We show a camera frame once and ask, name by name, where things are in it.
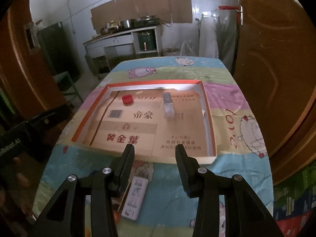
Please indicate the thin wooden stick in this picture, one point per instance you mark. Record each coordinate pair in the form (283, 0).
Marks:
(123, 198)

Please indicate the clear plastic sheeting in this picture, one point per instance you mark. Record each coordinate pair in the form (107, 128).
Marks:
(217, 37)

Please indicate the person's left hand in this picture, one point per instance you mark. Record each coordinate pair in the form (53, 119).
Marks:
(20, 175)

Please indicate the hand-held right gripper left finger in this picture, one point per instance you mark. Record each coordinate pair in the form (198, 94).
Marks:
(127, 165)

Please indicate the dark refrigerator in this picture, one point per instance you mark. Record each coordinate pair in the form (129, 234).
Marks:
(56, 51)

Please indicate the white printed box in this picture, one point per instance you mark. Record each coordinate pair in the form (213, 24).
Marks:
(134, 197)

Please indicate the black induction cooker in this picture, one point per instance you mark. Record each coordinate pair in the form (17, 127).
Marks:
(148, 22)

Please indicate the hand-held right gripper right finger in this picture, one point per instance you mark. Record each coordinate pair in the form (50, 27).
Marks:
(182, 170)

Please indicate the green appliance under counter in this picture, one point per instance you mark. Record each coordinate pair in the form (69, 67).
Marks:
(146, 40)

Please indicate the dark frying pan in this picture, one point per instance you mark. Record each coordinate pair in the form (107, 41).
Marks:
(105, 30)

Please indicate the clear plastic box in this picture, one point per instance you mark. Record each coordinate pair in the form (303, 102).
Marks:
(168, 107)

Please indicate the cartoon printed tablecloth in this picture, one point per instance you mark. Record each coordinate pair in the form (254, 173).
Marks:
(167, 202)

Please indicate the steel cooking pot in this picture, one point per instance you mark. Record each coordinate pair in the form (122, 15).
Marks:
(127, 24)

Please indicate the red bottle cap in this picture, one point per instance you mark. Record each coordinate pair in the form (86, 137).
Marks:
(127, 99)

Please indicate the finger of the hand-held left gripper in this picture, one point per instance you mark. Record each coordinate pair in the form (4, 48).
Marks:
(45, 126)

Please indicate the green printed cartons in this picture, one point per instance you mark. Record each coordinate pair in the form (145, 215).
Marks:
(296, 202)

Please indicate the white kitchen counter cabinet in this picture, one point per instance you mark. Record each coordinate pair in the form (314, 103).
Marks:
(116, 42)

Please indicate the cardboard wall sheets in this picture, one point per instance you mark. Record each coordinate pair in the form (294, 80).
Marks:
(148, 5)

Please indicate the shallow red-edged cardboard tray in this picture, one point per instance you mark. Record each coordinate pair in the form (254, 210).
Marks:
(138, 128)

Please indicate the brown door with lock cutout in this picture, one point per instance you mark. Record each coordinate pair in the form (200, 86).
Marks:
(14, 74)

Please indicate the red paper strip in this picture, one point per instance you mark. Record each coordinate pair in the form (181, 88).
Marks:
(228, 7)

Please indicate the green stool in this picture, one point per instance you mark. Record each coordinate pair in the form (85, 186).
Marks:
(65, 81)

